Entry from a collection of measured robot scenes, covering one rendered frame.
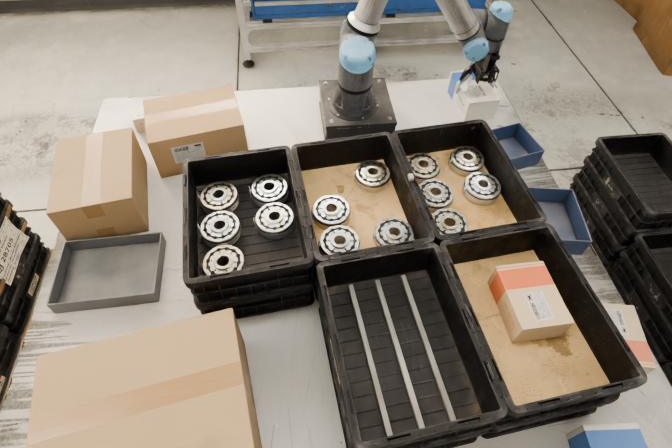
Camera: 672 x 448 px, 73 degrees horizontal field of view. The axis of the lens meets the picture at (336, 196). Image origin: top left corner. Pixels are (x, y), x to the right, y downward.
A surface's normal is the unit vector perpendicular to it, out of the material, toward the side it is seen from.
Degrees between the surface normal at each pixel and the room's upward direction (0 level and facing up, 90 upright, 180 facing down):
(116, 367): 0
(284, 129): 0
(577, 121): 0
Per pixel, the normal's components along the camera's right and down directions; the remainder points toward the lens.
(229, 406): 0.01, -0.64
